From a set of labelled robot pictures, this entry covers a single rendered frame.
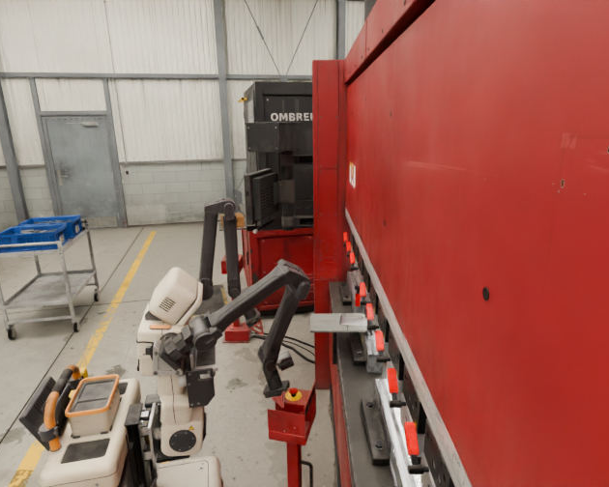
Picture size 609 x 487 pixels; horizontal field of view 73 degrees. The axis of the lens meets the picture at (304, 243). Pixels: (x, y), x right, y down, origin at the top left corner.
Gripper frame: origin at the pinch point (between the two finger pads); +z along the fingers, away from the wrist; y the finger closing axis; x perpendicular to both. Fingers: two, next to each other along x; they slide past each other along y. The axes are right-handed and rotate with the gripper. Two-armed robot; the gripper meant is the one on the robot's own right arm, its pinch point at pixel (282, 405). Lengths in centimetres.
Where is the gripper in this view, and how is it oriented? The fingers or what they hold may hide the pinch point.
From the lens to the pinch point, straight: 183.4
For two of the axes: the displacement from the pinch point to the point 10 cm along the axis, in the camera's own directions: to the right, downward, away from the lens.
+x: 1.6, -2.3, 9.6
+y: 9.4, -2.5, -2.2
